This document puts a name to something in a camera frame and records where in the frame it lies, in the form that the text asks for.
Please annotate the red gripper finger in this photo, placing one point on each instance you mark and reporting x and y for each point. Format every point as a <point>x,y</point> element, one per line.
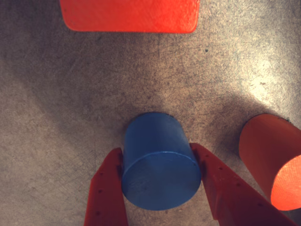
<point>235,202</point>
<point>105,193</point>

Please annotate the red wooden cube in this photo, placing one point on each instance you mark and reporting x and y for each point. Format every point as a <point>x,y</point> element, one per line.
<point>131,14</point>

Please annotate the red rounded wooden block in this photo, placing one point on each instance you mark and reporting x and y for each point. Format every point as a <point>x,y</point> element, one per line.
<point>265,146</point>

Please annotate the blue wooden cylinder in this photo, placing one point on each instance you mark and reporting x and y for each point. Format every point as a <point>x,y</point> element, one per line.
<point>160,174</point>

